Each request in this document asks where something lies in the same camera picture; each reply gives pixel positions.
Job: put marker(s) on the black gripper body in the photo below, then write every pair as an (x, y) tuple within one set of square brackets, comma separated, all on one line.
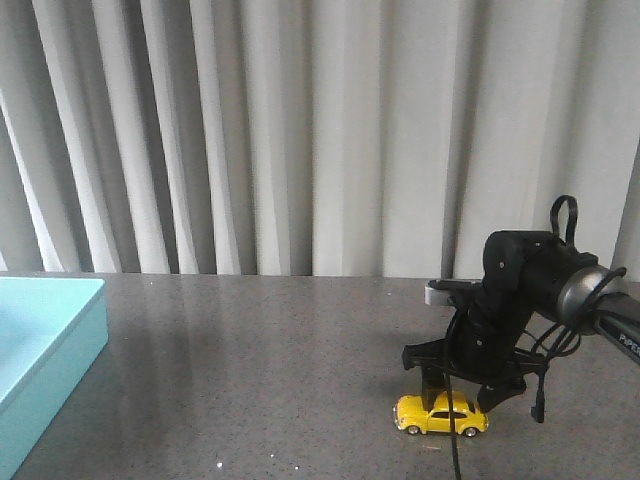
[(524, 272)]

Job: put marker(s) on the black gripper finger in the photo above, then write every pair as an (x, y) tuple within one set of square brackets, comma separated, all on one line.
[(490, 396), (434, 383)]

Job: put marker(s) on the yellow toy beetle car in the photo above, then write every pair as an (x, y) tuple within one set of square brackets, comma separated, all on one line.
[(411, 417)]

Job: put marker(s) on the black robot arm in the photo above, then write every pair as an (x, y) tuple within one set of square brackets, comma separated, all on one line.
[(598, 303)]

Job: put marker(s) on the light blue storage box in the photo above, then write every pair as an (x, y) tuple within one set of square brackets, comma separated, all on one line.
[(52, 330)]

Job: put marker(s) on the grey pleated curtain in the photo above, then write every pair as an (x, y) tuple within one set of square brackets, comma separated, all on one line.
[(326, 138)]

